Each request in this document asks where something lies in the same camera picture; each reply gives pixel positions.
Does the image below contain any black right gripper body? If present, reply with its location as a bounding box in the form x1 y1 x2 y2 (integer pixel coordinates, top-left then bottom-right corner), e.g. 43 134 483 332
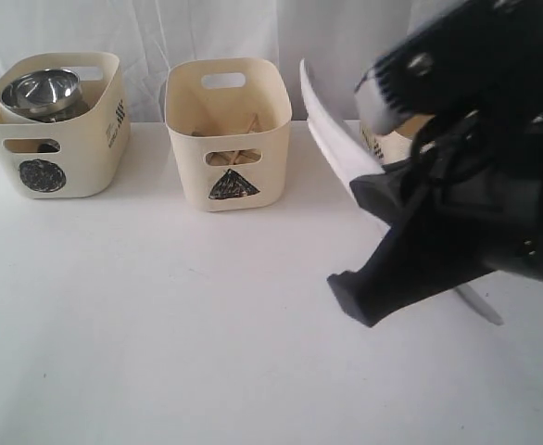
405 113 543 286

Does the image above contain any wooden chopstick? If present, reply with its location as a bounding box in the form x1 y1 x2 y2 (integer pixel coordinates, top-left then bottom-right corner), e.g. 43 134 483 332
206 150 259 166
230 113 260 165

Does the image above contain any steel bowl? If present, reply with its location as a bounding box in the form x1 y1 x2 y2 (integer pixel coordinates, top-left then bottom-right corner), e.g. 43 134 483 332
0 69 82 119

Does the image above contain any white ceramic bowl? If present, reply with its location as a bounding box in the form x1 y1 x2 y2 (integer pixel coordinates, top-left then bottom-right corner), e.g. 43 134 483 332
0 94 35 124

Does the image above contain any cream bin with triangle mark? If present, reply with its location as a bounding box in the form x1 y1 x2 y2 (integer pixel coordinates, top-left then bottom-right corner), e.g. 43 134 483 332
164 57 292 212

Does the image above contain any cream bin with square mark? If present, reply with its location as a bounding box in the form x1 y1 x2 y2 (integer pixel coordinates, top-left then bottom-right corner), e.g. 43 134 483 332
360 115 432 166

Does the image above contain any cream bin with circle mark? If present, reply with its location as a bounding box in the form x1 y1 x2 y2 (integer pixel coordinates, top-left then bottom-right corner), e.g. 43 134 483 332
0 52 131 199

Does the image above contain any white square plate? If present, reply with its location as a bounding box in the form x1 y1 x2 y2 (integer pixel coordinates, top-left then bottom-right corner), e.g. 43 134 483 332
299 59 504 325

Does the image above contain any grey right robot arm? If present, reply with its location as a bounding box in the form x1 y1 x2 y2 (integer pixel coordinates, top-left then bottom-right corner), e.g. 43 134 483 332
355 1 543 281

